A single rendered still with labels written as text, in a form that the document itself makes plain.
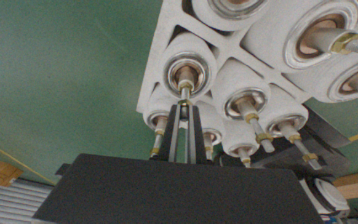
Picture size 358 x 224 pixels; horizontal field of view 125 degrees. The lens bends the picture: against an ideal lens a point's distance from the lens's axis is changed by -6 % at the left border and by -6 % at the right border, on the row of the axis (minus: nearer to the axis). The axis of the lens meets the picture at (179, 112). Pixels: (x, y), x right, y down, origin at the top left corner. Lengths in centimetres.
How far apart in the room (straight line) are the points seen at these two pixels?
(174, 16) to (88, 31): 36
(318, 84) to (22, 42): 90
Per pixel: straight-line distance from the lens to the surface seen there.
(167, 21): 23
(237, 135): 33
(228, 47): 24
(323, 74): 28
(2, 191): 573
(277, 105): 29
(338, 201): 90
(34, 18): 66
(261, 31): 23
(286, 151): 63
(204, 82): 18
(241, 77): 21
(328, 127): 61
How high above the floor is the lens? 41
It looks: 48 degrees down
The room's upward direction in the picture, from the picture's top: 174 degrees counter-clockwise
